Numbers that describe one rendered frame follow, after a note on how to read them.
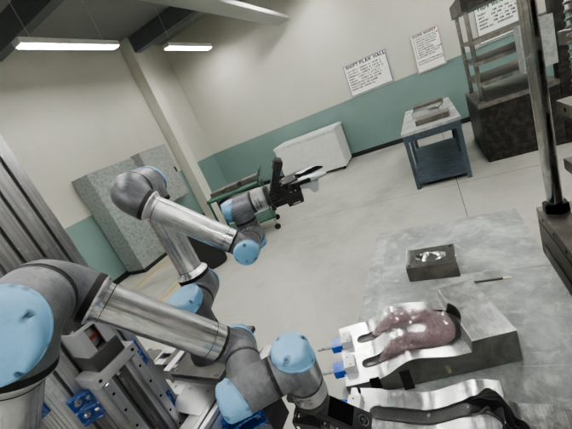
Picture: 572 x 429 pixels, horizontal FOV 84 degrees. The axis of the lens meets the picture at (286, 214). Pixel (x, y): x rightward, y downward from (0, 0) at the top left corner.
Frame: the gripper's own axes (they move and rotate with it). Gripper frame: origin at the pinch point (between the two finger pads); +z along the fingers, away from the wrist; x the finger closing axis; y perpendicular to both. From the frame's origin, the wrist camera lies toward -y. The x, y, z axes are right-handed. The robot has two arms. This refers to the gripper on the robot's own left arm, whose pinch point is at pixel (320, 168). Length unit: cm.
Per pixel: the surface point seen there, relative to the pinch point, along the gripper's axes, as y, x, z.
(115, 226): 105, -406, -350
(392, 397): 51, 45, -5
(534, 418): 52, 58, 23
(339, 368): 55, 29, -17
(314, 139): 144, -597, 33
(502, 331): 50, 37, 30
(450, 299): 52, 19, 25
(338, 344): 57, 18, -16
